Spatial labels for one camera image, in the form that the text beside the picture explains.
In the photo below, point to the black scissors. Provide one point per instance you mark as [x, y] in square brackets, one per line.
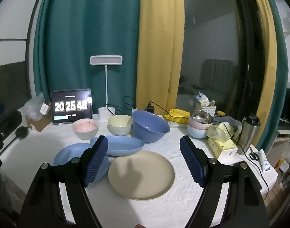
[254, 155]

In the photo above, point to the teal curtain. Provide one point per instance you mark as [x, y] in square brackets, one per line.
[281, 76]
[88, 28]

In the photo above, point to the white textured tablecloth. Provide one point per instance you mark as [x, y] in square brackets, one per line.
[147, 211]

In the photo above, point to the steel thermos bottle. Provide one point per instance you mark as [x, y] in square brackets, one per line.
[248, 133]

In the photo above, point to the large blue bowl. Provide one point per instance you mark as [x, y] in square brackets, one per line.
[149, 128]

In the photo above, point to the dark grey tray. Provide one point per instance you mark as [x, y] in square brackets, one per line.
[233, 123]

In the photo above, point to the blue white packet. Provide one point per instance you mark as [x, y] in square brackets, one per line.
[202, 98]

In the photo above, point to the clear plastic bag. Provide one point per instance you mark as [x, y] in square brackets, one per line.
[33, 106]

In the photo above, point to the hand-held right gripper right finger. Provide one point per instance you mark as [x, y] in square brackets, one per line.
[191, 161]

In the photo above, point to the white tube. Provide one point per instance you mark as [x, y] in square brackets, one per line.
[264, 161]

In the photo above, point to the metal bowl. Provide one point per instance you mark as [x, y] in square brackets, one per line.
[201, 117]

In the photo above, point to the yellow wipes packet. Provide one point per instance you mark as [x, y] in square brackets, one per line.
[177, 116]

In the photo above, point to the yellow cloth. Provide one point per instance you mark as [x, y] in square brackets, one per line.
[221, 144]

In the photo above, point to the pink speckled bowl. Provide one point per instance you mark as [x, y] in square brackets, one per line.
[85, 129]

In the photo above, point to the white charger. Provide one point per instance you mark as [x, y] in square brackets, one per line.
[134, 111]

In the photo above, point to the yellow curtain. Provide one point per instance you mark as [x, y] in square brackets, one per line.
[159, 52]
[266, 76]

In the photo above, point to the yellow round lid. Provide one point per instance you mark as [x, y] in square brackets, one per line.
[221, 113]

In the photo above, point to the beige plate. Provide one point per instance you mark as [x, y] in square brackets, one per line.
[140, 175]

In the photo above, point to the white side cabinet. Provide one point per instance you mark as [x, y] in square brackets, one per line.
[284, 142]

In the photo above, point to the small white box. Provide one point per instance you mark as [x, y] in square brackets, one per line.
[44, 109]

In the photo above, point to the black round disc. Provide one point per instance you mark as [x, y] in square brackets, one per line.
[21, 133]

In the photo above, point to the white desk lamp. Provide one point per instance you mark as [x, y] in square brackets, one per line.
[106, 60]

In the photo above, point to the cream bowl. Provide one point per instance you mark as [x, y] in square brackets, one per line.
[120, 125]

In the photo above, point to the black power adapter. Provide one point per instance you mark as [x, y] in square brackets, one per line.
[151, 108]

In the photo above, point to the white woven basket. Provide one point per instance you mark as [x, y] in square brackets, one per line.
[210, 110]

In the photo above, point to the dark glass window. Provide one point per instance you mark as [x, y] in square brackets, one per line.
[206, 28]

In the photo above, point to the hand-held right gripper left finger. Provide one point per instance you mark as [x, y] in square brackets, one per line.
[97, 161]

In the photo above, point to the tablet with clock display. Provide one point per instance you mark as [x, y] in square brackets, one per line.
[71, 106]

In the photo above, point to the blue plate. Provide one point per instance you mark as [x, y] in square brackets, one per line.
[68, 154]
[126, 146]

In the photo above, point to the light blue bowl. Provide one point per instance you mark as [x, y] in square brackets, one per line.
[197, 133]

